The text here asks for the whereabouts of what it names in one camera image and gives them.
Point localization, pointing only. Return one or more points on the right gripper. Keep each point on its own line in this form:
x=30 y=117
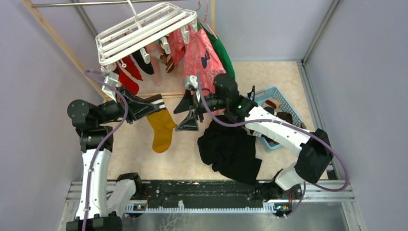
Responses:
x=190 y=123

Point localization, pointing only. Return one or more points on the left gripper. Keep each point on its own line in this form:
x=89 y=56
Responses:
x=138 y=110

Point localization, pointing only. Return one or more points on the mustard yellow striped sock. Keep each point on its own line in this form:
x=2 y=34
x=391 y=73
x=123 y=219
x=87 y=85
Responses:
x=163 y=126

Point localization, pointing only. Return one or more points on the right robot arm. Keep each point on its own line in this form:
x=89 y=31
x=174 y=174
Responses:
x=230 y=109

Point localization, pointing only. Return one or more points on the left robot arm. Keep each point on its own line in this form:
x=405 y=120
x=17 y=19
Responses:
x=92 y=153

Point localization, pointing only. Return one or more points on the green garment on hanger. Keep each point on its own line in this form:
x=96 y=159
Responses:
x=221 y=52

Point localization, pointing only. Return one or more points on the white plastic sock hanger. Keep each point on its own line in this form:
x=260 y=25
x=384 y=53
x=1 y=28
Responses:
x=142 y=29

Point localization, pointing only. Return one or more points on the red patterned sock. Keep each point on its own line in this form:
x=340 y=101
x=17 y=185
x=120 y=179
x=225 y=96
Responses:
x=129 y=75

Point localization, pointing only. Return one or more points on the brown striped sock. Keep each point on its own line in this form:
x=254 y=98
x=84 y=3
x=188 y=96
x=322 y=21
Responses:
x=167 y=60

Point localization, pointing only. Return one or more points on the black cloth pile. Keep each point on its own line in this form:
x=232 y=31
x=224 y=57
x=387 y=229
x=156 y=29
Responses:
x=230 y=151

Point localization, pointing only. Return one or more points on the pink printed shirt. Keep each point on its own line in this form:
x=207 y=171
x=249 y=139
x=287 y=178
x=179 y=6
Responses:
x=198 y=56

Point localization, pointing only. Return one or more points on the light blue plastic basket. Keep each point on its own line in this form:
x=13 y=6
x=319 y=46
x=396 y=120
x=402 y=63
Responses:
x=277 y=98

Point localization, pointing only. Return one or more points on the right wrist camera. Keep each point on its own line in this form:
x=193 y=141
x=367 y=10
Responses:
x=191 y=85

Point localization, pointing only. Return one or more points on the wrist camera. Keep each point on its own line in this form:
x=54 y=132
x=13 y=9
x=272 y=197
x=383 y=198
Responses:
x=191 y=85
x=111 y=80

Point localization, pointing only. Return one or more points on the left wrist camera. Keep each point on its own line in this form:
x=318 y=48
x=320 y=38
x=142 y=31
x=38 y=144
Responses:
x=111 y=80

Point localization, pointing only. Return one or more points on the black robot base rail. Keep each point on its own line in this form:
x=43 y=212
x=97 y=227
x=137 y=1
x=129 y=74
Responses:
x=175 y=199

